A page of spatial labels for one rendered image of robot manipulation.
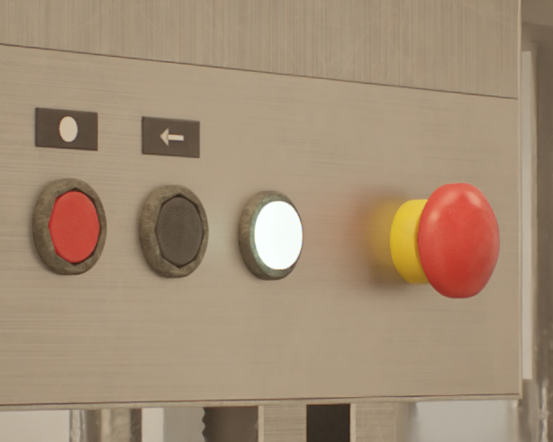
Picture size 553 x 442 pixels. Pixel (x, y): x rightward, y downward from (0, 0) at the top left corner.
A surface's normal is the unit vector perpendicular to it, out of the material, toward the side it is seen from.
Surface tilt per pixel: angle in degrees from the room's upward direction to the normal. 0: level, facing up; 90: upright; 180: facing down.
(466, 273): 117
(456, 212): 70
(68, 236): 90
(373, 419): 90
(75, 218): 90
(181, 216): 90
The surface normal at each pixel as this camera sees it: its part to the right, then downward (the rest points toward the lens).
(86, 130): 0.77, -0.03
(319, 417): -0.64, -0.03
